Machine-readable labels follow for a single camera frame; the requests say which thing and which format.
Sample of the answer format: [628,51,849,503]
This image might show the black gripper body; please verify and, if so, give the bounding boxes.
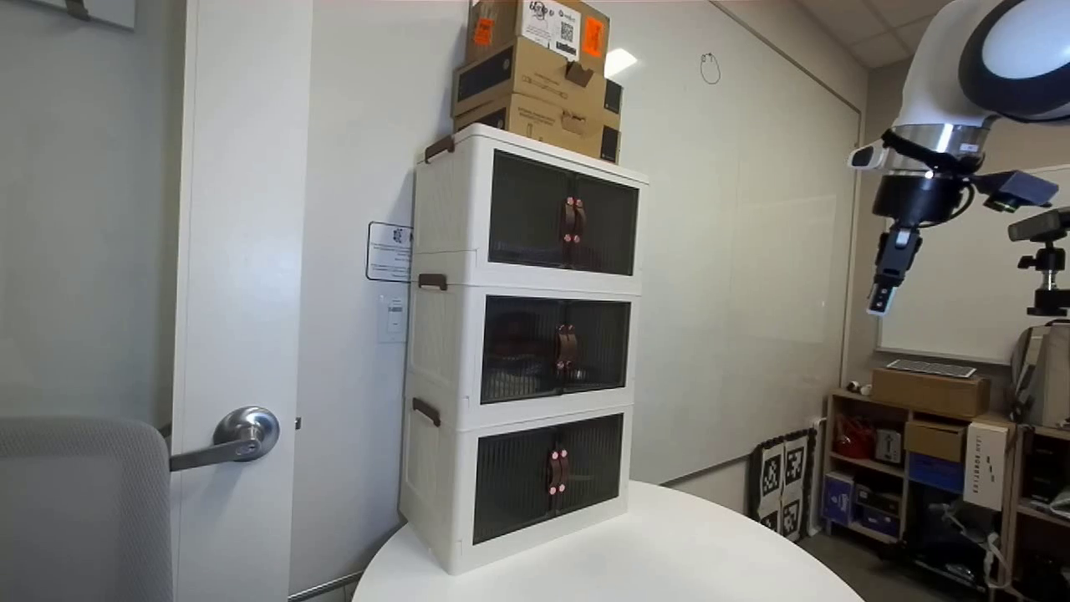
[870,165,969,282]

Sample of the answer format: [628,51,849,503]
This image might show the dark ribbed translucent cabinet door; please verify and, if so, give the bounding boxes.
[470,426,561,549]
[477,293,572,408]
[556,412,628,523]
[565,298,634,397]
[569,166,642,279]
[489,147,575,274]

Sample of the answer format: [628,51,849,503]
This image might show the white stacked storage cabinet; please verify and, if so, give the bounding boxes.
[398,121,649,579]

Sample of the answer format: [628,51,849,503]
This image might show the white whiteboard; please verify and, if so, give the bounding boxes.
[875,165,1070,369]

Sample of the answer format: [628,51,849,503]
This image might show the flat cardboard box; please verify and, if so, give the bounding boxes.
[870,361,994,426]

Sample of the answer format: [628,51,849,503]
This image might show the small brown cardboard box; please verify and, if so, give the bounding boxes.
[904,414,969,465]

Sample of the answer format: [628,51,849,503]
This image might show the wooden storage shelf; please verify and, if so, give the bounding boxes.
[818,385,1019,563]

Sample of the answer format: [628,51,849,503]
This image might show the white bulky bag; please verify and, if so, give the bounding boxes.
[1009,317,1070,435]

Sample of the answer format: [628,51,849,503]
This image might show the blue storage box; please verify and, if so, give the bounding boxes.
[905,452,968,500]

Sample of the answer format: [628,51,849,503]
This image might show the white carton box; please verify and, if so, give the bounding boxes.
[962,414,1019,516]

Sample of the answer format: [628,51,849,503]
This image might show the black white fiducial tag board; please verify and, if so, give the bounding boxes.
[747,429,824,544]

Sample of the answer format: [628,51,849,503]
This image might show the dark storage shelf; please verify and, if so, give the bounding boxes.
[999,420,1070,602]

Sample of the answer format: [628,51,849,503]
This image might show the large cardboard box black print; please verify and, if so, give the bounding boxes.
[448,37,625,165]

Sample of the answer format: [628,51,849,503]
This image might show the small cardboard box orange labels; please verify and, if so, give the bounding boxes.
[465,0,616,84]

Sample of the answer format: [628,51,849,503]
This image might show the white room door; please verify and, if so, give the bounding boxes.
[168,0,318,602]

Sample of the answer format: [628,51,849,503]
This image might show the grey office chair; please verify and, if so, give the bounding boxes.
[0,414,178,602]

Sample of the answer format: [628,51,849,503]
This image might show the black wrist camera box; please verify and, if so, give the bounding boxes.
[969,166,1065,213]

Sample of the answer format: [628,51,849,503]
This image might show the black camera on tripod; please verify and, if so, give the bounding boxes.
[1008,209,1070,321]

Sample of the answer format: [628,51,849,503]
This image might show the small wall sign plate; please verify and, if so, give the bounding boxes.
[363,219,414,286]

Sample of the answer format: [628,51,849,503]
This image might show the silver door lever handle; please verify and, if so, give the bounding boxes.
[168,404,284,474]

